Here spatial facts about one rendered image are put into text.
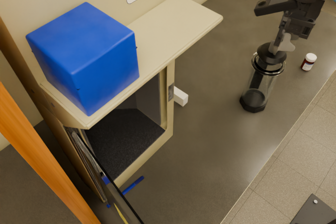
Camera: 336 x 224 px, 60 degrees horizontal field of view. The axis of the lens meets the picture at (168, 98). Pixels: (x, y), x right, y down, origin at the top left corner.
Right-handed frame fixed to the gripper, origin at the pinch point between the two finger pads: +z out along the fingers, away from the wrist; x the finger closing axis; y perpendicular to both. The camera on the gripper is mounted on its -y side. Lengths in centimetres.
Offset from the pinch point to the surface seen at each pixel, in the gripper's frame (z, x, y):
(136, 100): 15.9, -27.0, -34.9
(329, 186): 123, 34, 62
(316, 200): 121, 20, 56
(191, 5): -28.5, -29.8, -16.6
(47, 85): -29, -58, -28
